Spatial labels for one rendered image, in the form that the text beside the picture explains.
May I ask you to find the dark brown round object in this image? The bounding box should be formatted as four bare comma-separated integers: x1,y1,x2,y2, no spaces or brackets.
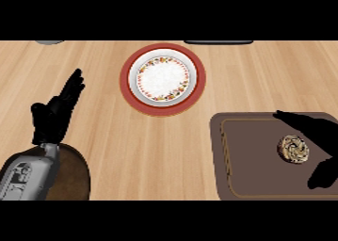
0,143,92,201

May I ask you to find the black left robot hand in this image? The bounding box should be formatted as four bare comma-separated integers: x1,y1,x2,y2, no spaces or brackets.
30,68,86,147

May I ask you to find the red round placemat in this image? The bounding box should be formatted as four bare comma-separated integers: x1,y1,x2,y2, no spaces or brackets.
118,42,207,118

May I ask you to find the grey round object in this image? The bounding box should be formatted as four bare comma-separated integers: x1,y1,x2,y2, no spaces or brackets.
34,40,65,46

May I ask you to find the dark flat appliance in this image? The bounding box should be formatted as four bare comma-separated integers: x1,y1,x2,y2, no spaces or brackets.
182,40,254,46

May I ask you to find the white floral-rimmed plate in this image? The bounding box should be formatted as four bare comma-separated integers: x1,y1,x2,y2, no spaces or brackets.
127,48,199,108

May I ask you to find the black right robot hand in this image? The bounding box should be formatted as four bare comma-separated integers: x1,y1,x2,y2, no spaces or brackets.
272,109,338,190

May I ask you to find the brown tray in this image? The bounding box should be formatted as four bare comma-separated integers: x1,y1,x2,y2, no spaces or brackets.
208,111,338,201

